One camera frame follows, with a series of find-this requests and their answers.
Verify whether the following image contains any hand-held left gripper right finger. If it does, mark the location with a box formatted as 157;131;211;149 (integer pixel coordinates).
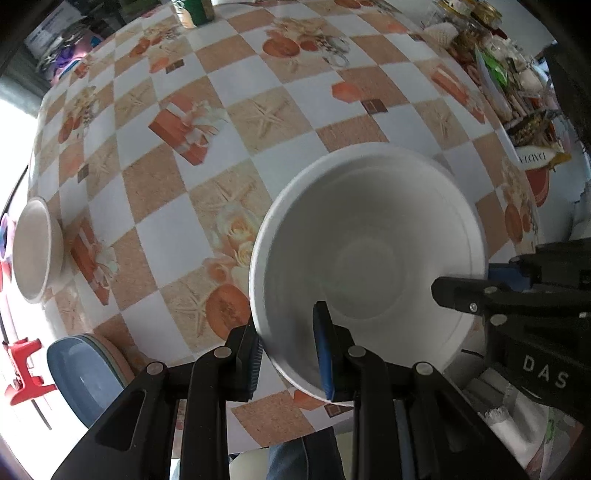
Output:
312;301;532;480

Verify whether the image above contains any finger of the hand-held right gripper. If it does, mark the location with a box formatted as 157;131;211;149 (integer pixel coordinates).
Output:
488;253;541;291
431;277;513;319

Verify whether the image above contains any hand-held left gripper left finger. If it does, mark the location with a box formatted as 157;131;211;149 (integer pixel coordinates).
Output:
48;325;266;480

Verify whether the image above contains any white bowl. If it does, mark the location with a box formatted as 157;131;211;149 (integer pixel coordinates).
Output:
249;142;489;407
12;197;64;304

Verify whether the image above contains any green plate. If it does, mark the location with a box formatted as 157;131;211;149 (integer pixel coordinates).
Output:
88;335;132;386

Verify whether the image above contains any blue plate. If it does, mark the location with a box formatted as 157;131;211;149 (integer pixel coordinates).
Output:
46;336;125;428

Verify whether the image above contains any white lace cloth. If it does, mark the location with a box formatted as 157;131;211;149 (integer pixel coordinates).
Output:
462;369;555;469

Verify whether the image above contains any red packet with white label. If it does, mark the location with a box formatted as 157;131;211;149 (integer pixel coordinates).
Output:
515;147;561;208

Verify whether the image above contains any cream seat cushion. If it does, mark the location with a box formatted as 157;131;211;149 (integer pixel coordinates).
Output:
228;450;269;480

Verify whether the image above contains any person's leg in jeans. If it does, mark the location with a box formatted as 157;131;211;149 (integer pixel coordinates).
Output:
265;427;342;480

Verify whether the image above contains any checked printed tablecloth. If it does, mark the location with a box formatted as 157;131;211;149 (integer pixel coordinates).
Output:
28;0;541;455

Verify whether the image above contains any pile of snack packets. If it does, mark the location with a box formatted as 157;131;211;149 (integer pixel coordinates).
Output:
434;0;573;167

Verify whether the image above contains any red plastic stool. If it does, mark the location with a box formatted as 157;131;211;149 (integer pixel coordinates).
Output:
4;338;56;407

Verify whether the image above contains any purple plastic basin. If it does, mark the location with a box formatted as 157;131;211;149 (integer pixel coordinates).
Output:
0;215;19;264

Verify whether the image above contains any pink and purple toy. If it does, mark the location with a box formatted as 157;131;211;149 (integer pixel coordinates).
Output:
48;34;102;86

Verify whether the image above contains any green can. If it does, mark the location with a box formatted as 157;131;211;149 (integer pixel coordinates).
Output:
172;0;215;29

